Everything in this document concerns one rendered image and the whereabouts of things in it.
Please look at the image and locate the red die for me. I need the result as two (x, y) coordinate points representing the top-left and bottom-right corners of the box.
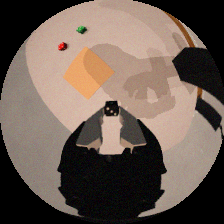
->
(58, 42), (67, 51)

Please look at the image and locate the tan mat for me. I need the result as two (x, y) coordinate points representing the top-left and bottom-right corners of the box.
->
(63, 46), (115, 100)

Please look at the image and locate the green die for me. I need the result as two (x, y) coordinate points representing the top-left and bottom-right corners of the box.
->
(76, 26), (87, 34)

